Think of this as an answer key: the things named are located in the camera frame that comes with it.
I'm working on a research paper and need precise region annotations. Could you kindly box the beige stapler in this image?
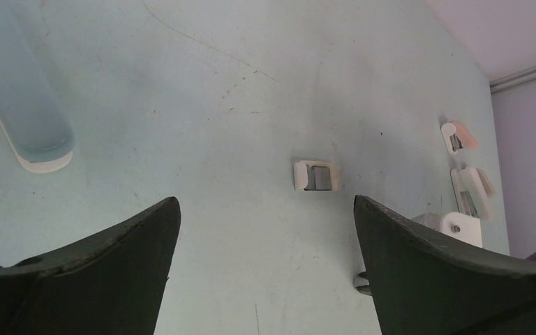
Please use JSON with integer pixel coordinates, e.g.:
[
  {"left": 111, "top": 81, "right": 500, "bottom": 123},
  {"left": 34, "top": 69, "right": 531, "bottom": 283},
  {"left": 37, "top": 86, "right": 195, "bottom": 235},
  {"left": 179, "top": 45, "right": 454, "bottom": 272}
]
[{"left": 477, "top": 168, "right": 496, "bottom": 198}]

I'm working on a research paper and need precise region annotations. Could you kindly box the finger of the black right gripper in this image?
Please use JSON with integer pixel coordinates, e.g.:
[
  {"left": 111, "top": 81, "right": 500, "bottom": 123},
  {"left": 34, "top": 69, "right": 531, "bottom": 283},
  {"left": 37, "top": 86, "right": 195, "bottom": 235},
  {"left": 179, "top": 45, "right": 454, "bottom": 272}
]
[{"left": 353, "top": 271, "right": 372, "bottom": 296}]

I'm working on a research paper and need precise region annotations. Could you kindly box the white stapler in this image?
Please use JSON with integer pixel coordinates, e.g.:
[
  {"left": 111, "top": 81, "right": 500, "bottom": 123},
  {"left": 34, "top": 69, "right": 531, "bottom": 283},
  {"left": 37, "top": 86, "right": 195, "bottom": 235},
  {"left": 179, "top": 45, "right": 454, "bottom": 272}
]
[{"left": 450, "top": 166, "right": 493, "bottom": 221}]

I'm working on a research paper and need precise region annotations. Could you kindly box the white staple tray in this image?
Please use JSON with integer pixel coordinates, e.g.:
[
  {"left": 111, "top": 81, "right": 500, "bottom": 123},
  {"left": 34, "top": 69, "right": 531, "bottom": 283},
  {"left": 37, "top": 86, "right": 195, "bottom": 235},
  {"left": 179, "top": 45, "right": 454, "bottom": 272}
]
[{"left": 292, "top": 160, "right": 341, "bottom": 192}]

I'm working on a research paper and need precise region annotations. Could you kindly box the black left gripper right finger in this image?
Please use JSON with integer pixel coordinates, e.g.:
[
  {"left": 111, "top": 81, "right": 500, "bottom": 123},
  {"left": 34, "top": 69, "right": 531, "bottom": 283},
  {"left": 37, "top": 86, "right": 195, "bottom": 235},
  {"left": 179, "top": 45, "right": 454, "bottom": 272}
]
[{"left": 354, "top": 195, "right": 536, "bottom": 334}]

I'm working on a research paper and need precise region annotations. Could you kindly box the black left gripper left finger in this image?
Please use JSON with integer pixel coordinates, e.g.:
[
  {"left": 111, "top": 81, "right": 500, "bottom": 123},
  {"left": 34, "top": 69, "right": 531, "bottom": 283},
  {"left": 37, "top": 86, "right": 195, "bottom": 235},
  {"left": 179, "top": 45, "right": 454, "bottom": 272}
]
[{"left": 0, "top": 197, "right": 181, "bottom": 334}]

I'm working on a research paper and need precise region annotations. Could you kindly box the pink stapler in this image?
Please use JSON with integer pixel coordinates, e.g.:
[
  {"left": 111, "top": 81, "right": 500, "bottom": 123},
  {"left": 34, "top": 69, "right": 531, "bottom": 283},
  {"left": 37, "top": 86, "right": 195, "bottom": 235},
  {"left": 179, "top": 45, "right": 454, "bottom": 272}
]
[{"left": 440, "top": 120, "right": 479, "bottom": 156}]

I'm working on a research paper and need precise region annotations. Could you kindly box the light blue stapler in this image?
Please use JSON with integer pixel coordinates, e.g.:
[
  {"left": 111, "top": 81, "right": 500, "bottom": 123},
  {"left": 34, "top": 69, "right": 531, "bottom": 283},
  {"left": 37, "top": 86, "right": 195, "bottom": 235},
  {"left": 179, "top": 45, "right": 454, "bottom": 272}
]
[{"left": 0, "top": 1, "right": 75, "bottom": 174}]

